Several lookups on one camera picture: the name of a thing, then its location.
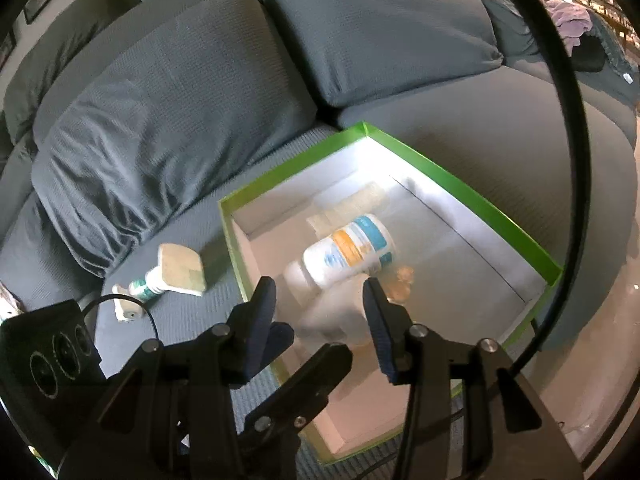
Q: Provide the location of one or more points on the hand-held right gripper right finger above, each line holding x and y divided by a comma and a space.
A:
382, 330

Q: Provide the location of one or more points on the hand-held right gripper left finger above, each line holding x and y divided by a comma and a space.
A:
260, 320

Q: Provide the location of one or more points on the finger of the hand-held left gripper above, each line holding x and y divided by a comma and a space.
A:
281, 337
315, 375

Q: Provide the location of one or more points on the white plastic jug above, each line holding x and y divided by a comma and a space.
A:
340, 310

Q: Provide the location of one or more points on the green cardboard box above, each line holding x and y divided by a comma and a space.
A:
450, 285

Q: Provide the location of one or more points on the large white pill bottle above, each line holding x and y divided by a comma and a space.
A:
345, 252

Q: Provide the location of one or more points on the white plastic brush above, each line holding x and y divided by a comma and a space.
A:
127, 312

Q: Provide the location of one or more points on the white charger adapter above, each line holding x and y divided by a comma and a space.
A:
180, 270

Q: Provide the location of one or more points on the small white green-label bottle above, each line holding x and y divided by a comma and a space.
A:
145, 287

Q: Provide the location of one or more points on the clear plastic claw clip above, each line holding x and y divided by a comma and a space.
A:
350, 205

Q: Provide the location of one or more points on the grey sofa side cushion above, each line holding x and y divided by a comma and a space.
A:
14, 192

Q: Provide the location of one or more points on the grey sofa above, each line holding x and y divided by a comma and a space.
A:
475, 150

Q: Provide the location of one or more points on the wrinkled grey back cushion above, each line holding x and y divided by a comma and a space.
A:
150, 135

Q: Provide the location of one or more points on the dark round cushion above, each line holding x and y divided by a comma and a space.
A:
595, 57

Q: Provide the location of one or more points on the teal knitted blanket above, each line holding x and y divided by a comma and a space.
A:
617, 67

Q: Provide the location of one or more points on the purple cloth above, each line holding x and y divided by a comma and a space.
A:
567, 17

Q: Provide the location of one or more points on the small picture frame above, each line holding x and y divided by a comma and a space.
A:
6, 46

